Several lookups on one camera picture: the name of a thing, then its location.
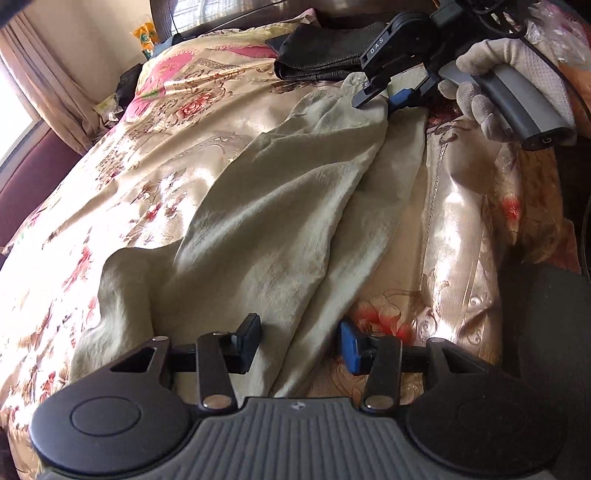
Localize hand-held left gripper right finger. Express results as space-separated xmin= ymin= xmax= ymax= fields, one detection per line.
xmin=338 ymin=320 xmax=490 ymax=413

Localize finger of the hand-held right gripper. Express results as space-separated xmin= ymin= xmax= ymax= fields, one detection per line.
xmin=352 ymin=76 xmax=392 ymax=110
xmin=387 ymin=78 xmax=437 ymax=112

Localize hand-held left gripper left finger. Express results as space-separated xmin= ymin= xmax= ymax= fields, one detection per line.
xmin=110 ymin=314 xmax=263 ymax=412

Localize light green pants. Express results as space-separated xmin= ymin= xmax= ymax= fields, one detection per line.
xmin=69 ymin=69 xmax=430 ymax=398

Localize person's right forearm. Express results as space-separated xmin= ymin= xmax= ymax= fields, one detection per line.
xmin=561 ymin=60 xmax=591 ymax=132

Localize black folded pants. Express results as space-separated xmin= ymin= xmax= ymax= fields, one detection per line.
xmin=267 ymin=21 xmax=404 ymax=85

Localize person's right hand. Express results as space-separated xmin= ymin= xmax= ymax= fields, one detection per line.
xmin=438 ymin=38 xmax=577 ymax=145

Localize clear plastic bag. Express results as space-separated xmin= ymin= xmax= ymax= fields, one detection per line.
xmin=526 ymin=7 xmax=591 ymax=49

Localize floral satin bedspread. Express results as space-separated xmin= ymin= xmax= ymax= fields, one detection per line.
xmin=0 ymin=18 xmax=583 ymax=462

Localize yellow green plastic bag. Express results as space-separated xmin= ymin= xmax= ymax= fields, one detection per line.
xmin=131 ymin=21 xmax=161 ymax=59

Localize dark cloth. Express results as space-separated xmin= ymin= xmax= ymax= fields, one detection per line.
xmin=115 ymin=62 xmax=145 ymax=106

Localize beige curtain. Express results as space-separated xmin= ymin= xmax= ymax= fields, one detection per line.
xmin=0 ymin=9 xmax=114 ymax=155

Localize dark red bed frame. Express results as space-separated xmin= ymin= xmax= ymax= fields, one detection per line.
xmin=0 ymin=124 xmax=88 ymax=259

